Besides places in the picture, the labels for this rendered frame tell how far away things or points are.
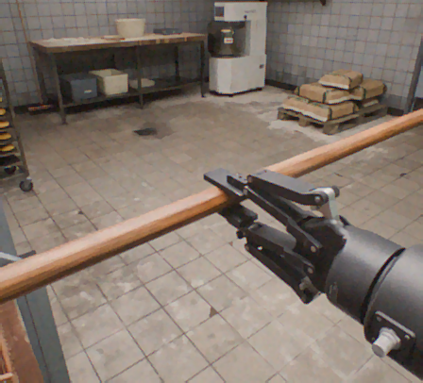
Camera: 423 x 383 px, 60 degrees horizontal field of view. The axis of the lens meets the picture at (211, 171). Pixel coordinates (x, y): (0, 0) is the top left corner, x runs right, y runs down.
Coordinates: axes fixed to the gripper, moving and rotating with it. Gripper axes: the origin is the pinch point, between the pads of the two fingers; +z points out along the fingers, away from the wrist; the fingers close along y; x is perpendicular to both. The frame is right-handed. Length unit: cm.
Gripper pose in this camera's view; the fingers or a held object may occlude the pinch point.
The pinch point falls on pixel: (229, 195)
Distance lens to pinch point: 45.0
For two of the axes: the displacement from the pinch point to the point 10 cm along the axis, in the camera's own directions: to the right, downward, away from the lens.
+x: 7.8, -2.7, 5.6
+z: -6.2, -3.4, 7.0
